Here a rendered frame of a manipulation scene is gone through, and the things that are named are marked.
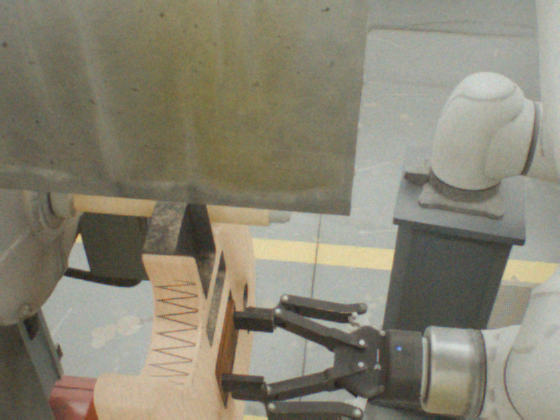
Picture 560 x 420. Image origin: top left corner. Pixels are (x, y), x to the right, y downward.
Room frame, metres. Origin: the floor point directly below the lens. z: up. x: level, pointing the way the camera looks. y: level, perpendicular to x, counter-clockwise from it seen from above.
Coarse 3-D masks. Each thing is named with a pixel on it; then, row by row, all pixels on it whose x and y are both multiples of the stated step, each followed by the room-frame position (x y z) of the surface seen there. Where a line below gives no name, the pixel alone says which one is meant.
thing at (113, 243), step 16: (80, 224) 0.68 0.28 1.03; (96, 224) 0.68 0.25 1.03; (112, 224) 0.68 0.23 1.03; (128, 224) 0.67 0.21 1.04; (144, 224) 0.68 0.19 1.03; (96, 240) 0.68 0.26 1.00; (112, 240) 0.68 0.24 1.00; (128, 240) 0.68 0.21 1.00; (144, 240) 0.67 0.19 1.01; (96, 256) 0.68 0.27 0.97; (112, 256) 0.68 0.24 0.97; (128, 256) 0.68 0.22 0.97; (80, 272) 0.70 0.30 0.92; (96, 272) 0.68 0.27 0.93; (112, 272) 0.68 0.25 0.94; (128, 272) 0.68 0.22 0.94; (144, 272) 0.67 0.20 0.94
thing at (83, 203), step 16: (80, 208) 0.46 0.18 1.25; (96, 208) 0.46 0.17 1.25; (112, 208) 0.46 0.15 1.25; (128, 208) 0.46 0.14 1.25; (144, 208) 0.46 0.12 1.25; (208, 208) 0.45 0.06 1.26; (224, 208) 0.45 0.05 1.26; (240, 208) 0.45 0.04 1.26; (240, 224) 0.45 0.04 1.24; (256, 224) 0.45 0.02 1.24
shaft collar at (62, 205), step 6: (54, 192) 0.47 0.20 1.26; (54, 198) 0.46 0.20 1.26; (60, 198) 0.46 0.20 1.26; (66, 198) 0.46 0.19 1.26; (72, 198) 0.47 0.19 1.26; (54, 204) 0.46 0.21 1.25; (60, 204) 0.46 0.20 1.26; (66, 204) 0.46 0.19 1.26; (72, 204) 0.46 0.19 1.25; (54, 210) 0.46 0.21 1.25; (60, 210) 0.46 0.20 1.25; (66, 210) 0.46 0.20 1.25; (72, 210) 0.46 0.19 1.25; (60, 216) 0.46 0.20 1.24; (66, 216) 0.46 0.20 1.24; (72, 216) 0.46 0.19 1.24; (78, 216) 0.47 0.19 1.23
